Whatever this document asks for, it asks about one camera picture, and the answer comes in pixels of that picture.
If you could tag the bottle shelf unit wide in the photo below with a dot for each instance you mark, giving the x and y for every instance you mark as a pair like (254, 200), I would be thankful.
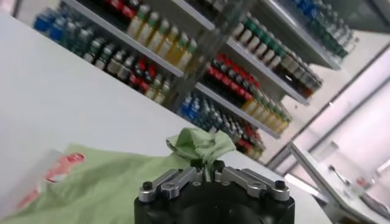
(259, 76)

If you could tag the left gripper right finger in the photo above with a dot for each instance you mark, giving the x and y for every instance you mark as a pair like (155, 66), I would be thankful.
(256, 184)

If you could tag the white metal side table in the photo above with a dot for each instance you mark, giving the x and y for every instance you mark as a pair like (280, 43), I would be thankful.
(320, 172)

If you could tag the green polo shirt red print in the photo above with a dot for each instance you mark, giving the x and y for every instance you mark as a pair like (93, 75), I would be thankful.
(106, 188)

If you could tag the bottle shelf unit blue-left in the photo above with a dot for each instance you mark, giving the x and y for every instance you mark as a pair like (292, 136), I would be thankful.
(152, 39)

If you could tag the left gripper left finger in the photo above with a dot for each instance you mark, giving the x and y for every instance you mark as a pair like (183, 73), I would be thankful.
(173, 184)

